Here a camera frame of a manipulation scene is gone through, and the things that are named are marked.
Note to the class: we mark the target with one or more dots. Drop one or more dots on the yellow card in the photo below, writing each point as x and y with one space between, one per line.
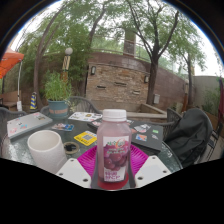
85 138

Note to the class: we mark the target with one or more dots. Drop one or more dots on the black laptop with stickers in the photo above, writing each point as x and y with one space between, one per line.
148 135

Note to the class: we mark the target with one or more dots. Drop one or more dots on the white sticker sheet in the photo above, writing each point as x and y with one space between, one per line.
83 116

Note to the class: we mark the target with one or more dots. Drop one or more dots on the small colourful sticker card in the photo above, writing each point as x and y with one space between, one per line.
63 127

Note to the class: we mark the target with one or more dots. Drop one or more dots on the purple juice bottle white cap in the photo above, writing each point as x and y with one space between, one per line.
113 150

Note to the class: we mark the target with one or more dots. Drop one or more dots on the blue yellow striped post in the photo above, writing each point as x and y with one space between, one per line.
33 101

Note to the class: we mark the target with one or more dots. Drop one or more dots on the orange canopy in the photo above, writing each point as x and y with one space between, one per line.
10 61

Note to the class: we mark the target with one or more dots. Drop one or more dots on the green plant in blue pot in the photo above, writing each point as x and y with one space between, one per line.
57 96

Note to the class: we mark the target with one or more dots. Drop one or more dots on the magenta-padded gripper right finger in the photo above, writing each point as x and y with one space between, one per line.
151 170

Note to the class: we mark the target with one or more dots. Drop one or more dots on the grey laptop with stickers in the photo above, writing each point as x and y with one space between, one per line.
28 124

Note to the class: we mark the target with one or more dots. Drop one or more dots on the folded maroon patio umbrella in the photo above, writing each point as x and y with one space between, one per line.
221 98

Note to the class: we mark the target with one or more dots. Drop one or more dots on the lamp post with white globe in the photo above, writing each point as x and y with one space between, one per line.
66 65

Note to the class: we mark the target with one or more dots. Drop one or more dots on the white cup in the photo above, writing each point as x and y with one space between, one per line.
46 150

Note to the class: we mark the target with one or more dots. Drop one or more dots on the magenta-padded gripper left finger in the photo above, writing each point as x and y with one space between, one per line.
75 171

